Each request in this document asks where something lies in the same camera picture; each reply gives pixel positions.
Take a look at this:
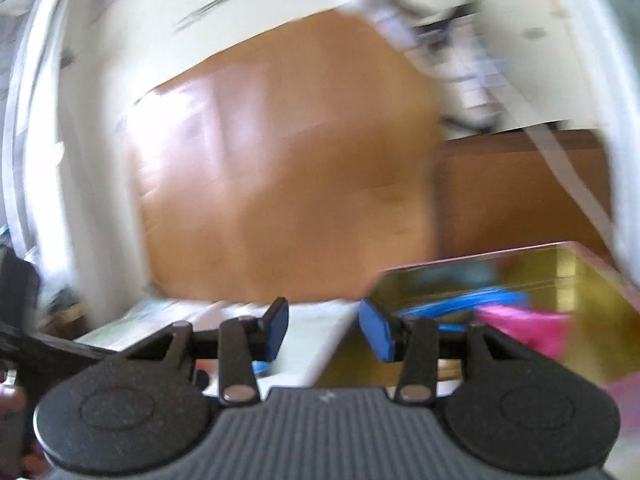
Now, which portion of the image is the shiny pink purse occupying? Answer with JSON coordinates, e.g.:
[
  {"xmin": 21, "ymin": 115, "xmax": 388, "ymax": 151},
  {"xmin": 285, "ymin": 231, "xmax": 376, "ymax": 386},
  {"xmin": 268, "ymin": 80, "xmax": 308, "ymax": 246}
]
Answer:
[{"xmin": 472, "ymin": 305, "xmax": 572, "ymax": 362}]

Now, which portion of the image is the pink box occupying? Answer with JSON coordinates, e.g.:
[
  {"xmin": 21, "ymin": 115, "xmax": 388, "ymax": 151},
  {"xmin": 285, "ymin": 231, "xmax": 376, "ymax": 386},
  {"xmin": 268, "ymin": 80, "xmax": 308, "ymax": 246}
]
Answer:
[{"xmin": 319, "ymin": 241, "xmax": 640, "ymax": 403}]

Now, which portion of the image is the light green bed sheet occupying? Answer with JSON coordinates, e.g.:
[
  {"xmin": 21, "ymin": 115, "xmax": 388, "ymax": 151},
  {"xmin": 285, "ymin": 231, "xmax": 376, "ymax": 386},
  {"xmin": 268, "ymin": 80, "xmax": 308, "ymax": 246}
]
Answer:
[{"xmin": 75, "ymin": 297, "xmax": 362, "ymax": 397}]

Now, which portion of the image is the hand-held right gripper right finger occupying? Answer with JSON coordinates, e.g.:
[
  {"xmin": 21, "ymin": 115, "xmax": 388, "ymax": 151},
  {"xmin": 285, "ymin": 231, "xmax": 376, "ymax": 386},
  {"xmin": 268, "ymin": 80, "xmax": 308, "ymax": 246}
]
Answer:
[{"xmin": 359, "ymin": 298, "xmax": 522, "ymax": 407}]

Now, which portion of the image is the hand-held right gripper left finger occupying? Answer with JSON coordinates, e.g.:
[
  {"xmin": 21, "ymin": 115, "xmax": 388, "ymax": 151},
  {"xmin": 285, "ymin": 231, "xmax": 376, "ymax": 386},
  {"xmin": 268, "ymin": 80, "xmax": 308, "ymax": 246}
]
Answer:
[{"xmin": 122, "ymin": 296, "xmax": 290, "ymax": 407}]

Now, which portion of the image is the person's left hand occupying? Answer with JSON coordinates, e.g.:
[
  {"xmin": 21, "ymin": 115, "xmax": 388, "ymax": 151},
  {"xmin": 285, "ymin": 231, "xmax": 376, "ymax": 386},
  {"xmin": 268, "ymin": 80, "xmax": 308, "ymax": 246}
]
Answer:
[{"xmin": 0, "ymin": 387, "xmax": 53, "ymax": 478}]

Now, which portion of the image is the wooden headboard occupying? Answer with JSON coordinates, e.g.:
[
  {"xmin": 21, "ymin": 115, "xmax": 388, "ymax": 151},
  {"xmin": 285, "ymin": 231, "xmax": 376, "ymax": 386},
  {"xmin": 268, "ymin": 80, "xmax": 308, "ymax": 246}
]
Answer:
[{"xmin": 124, "ymin": 9, "xmax": 447, "ymax": 307}]

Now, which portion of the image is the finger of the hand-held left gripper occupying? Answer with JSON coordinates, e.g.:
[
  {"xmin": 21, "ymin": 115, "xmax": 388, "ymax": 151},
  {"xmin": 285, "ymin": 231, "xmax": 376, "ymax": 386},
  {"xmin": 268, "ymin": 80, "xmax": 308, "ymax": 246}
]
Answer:
[{"xmin": 75, "ymin": 341, "xmax": 122, "ymax": 367}]

